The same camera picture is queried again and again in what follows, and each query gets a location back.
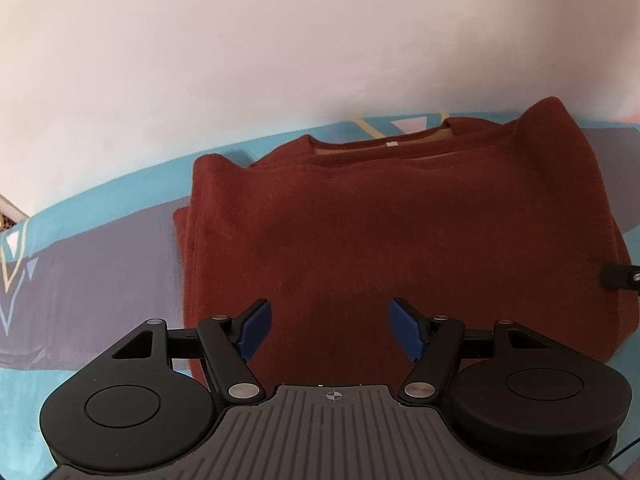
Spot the dark red knit sweater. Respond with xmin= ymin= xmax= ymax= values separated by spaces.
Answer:
xmin=174 ymin=98 xmax=639 ymax=389

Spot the blue grey patterned bedsheet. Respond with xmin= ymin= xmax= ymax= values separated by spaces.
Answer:
xmin=1 ymin=112 xmax=639 ymax=479

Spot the pink patterned curtain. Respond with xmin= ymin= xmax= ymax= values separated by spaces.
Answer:
xmin=0 ymin=195 xmax=28 ymax=231

